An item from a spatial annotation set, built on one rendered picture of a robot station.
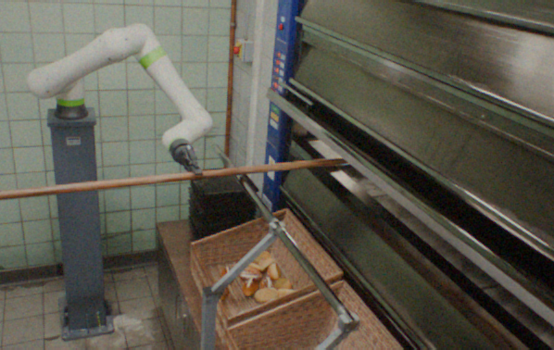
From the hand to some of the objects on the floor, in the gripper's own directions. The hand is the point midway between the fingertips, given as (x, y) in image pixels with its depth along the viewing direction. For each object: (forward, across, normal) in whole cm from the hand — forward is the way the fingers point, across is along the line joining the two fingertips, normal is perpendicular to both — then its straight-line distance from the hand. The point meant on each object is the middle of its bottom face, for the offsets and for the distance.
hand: (196, 174), depth 198 cm
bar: (+30, +119, -4) cm, 123 cm away
